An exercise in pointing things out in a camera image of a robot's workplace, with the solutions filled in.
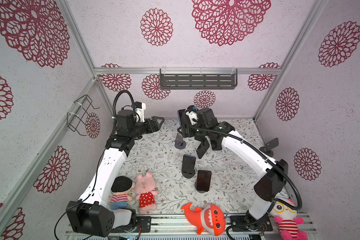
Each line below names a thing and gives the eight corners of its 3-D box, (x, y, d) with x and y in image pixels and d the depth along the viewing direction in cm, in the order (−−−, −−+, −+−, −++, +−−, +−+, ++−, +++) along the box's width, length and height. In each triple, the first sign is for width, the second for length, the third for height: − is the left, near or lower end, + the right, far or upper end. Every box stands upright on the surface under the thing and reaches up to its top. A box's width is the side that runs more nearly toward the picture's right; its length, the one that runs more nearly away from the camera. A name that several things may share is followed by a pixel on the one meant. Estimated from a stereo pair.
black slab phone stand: (181, 178, 91) (181, 175, 88) (181, 173, 93) (181, 170, 90) (194, 178, 91) (195, 175, 88) (194, 173, 93) (195, 170, 90)
